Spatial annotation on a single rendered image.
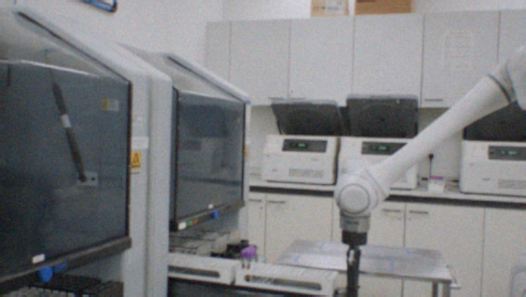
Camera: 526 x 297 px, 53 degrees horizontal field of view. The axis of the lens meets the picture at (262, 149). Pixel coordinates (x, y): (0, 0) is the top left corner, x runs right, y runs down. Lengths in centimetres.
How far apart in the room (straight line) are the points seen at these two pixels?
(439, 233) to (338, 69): 144
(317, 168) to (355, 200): 261
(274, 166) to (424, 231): 117
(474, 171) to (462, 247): 52
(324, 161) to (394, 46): 102
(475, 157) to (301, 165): 120
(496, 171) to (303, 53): 168
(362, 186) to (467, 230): 260
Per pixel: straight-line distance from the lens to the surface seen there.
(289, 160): 397
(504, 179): 386
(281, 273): 161
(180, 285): 171
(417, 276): 188
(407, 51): 417
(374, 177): 136
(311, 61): 426
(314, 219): 397
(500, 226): 389
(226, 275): 166
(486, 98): 154
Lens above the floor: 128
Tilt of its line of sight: 2 degrees down
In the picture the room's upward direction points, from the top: 2 degrees clockwise
